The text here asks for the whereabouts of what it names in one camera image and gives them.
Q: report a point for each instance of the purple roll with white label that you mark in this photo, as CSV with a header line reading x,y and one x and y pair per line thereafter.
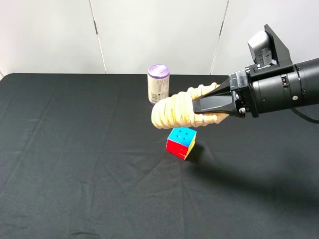
x,y
158,83

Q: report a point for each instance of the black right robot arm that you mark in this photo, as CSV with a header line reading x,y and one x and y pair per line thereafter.
x,y
259,91

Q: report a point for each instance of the colourful puzzle cube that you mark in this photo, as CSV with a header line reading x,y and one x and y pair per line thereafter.
x,y
181,141

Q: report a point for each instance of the tan ridged bread loaf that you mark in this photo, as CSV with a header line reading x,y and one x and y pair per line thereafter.
x,y
177,110

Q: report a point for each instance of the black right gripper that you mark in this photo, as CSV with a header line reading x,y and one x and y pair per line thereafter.
x,y
234,96

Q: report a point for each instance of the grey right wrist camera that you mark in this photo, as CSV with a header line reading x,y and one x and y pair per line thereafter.
x,y
267,49

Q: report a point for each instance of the black tablecloth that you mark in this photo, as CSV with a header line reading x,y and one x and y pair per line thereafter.
x,y
80,159

